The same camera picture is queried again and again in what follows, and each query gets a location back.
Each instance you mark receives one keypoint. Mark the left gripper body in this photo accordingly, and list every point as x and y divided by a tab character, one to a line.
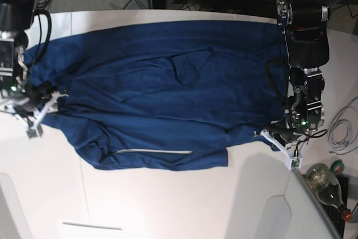
283	133

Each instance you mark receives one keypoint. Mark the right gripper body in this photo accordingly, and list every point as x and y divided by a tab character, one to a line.
36	96

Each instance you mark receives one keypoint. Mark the dark blue t-shirt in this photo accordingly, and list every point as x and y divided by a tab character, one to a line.
171	95

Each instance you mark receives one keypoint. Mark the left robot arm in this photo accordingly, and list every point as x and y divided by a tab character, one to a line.
303	30

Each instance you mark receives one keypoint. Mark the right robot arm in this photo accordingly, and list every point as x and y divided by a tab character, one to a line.
17	16

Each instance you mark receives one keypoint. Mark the clear glass bottle red cap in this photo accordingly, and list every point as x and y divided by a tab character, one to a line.
325	185

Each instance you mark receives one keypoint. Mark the green tape roll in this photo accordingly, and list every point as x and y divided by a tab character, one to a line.
337	167

